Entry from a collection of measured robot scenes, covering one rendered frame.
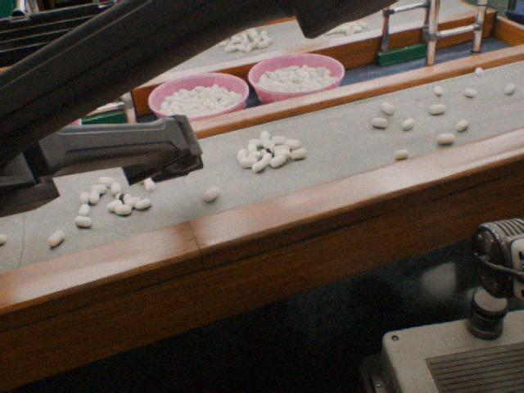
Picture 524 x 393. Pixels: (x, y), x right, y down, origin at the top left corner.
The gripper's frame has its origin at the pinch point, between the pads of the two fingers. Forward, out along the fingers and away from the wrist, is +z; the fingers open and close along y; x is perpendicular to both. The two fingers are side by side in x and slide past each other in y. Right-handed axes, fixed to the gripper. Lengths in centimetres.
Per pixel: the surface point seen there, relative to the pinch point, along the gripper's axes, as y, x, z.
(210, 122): -13.4, -10.8, 16.3
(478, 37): -92, -16, 16
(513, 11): -246, -69, 168
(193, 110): -11.8, -17.3, 26.9
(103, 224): 15.9, 7.9, -1.7
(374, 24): -84, -39, 52
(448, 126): -64, 7, 0
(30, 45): 18.8, -24.2, -14.8
